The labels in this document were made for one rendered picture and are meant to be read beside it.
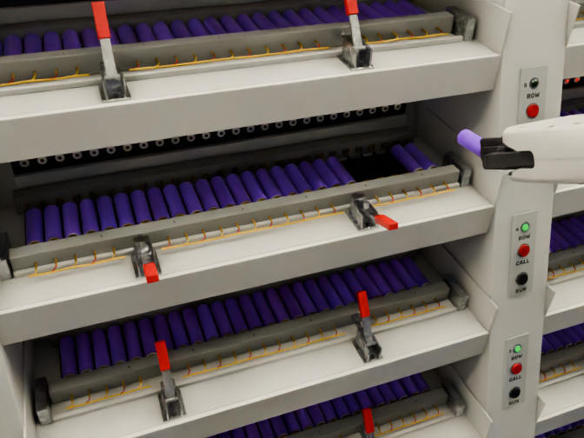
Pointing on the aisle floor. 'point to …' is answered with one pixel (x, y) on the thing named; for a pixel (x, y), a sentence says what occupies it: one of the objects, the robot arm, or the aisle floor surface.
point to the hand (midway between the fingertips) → (507, 151)
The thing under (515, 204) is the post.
